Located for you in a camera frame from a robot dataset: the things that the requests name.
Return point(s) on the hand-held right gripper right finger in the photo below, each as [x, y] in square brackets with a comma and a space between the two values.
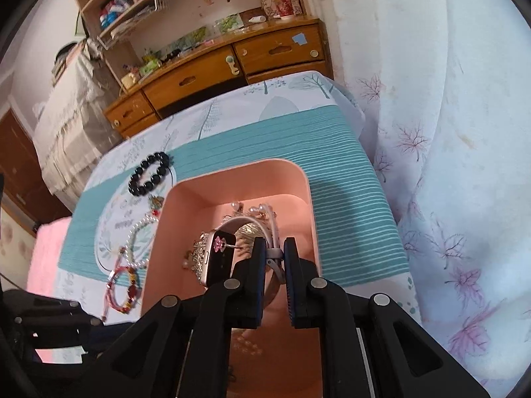
[290, 282]

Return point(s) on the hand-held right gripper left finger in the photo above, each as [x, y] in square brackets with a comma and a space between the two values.
[259, 282]

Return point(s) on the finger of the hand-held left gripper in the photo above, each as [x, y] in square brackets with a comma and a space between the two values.
[58, 340]
[58, 309]

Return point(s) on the rose gold smart watch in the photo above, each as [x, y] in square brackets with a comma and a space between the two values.
[218, 257]

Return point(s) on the pink plastic storage box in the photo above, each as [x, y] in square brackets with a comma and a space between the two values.
[249, 182]

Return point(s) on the gold crystal ornament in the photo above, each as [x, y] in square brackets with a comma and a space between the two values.
[194, 257]

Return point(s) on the pearl hair accessory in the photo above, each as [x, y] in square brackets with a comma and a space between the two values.
[260, 210]

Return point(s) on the small gold brooch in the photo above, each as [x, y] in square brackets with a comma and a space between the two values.
[156, 207]

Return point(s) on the teal striped leaf-print tablecloth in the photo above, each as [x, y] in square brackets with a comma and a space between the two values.
[332, 153]

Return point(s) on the brown wooden door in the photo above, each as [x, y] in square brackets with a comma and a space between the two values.
[20, 166]

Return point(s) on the white lace cloth cover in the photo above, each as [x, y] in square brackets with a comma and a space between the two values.
[70, 124]

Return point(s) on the small wooden drawer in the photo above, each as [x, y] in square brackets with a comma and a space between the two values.
[129, 111]

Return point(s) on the white leaf-print curtain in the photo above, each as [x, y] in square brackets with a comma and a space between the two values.
[456, 132]

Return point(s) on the wide wooden drawer blue sticker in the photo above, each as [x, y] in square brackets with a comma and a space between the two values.
[278, 52]

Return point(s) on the wooden desk with hutch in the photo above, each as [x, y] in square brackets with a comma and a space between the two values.
[215, 45]

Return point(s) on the green packet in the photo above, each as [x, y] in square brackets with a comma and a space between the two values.
[150, 66]

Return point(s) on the red floral paper cup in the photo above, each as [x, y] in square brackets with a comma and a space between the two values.
[285, 2]

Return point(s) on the stack of colourful packets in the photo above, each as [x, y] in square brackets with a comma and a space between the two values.
[115, 10]

